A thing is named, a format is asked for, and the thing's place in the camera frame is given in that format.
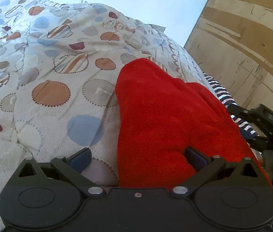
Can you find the patterned circle print quilt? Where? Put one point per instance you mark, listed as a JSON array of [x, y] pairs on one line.
[[59, 65]]

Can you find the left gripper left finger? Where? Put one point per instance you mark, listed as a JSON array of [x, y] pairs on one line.
[[59, 177]]

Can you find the red knitted garment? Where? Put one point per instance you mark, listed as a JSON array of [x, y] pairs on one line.
[[161, 116]]

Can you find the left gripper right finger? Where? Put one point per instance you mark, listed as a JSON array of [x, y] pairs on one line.
[[217, 177]]

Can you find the plywood wardrobe panel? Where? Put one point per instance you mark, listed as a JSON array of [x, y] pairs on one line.
[[233, 42]]

